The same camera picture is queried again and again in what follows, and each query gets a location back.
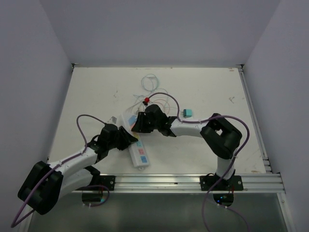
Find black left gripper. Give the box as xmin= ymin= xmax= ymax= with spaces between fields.
xmin=107 ymin=125 xmax=137 ymax=150

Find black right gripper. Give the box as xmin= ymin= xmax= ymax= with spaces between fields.
xmin=132 ymin=112 xmax=160 ymax=133

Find light blue plug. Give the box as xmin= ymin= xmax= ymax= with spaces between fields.
xmin=128 ymin=115 xmax=137 ymax=125

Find white power strip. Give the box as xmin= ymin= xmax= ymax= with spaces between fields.
xmin=119 ymin=112 xmax=150 ymax=170

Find dark teal plug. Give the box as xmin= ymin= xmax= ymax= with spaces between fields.
xmin=181 ymin=109 xmax=193 ymax=118

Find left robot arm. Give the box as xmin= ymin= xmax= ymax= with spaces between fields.
xmin=17 ymin=124 xmax=138 ymax=215

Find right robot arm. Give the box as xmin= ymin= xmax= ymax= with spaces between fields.
xmin=131 ymin=104 xmax=242 ymax=190

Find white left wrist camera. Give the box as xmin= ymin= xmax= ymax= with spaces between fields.
xmin=107 ymin=116 xmax=117 ymax=125

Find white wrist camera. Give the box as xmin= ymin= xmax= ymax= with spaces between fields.
xmin=107 ymin=116 xmax=117 ymax=125
xmin=142 ymin=97 xmax=152 ymax=107

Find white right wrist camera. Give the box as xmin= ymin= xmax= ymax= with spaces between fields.
xmin=142 ymin=97 xmax=152 ymax=107

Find thin coloured charger cables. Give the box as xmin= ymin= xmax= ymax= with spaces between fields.
xmin=125 ymin=73 xmax=181 ymax=114

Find aluminium mounting rail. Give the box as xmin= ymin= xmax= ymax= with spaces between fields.
xmin=72 ymin=173 xmax=287 ymax=194

